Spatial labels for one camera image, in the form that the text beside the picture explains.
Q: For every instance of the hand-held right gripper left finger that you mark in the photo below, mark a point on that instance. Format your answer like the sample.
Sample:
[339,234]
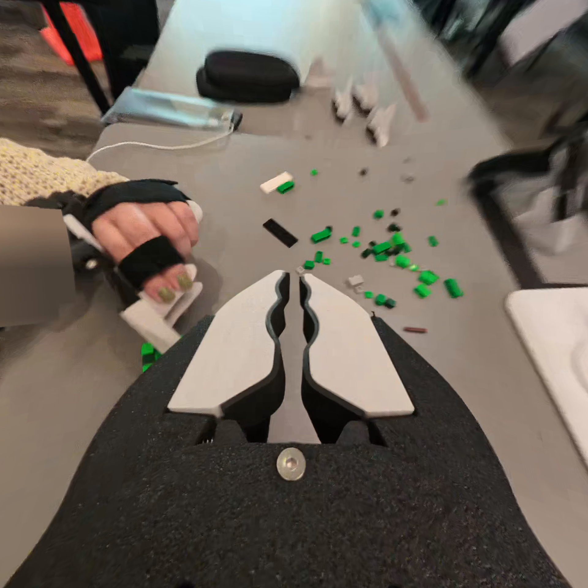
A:
[229,358]

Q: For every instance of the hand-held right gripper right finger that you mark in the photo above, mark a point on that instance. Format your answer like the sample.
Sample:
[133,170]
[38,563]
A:
[358,363]

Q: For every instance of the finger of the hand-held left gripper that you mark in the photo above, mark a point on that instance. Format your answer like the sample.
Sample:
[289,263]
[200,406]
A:
[151,324]

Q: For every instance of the green lego plate assembly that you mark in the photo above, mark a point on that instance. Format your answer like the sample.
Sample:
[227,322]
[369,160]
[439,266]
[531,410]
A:
[149,353]

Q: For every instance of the green lego bricks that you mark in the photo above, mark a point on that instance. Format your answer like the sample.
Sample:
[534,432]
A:
[381,248]

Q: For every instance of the person's left forearm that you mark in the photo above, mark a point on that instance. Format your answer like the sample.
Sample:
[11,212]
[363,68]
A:
[36,174]

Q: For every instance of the brown lego bar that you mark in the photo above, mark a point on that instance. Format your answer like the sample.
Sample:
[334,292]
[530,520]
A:
[415,329]

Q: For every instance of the grey lego piece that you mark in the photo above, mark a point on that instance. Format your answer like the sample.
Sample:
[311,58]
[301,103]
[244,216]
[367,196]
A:
[355,280]

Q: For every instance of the black lego plate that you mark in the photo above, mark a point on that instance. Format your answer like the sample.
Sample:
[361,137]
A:
[280,233]

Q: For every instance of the white lego plate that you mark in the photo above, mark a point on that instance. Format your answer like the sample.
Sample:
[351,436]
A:
[273,183]

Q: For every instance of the person's left hand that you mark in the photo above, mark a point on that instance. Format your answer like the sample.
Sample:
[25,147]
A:
[138,220]

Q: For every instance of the silver pouch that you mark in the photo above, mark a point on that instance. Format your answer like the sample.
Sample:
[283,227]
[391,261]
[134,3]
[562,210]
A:
[174,108]

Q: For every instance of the white plastic tray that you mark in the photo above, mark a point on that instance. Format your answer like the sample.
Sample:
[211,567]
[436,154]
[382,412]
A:
[551,330]

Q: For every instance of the orange traffic cone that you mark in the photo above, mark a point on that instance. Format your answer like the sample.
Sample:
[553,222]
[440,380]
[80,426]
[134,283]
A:
[78,32]

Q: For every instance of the black zipper case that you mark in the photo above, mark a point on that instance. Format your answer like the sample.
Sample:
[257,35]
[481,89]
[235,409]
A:
[248,73]

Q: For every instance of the black office chair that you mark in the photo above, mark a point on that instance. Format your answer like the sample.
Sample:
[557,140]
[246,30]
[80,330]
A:
[505,165]

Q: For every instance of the black desk frame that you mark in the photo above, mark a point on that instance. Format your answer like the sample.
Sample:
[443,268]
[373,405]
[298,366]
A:
[124,46]

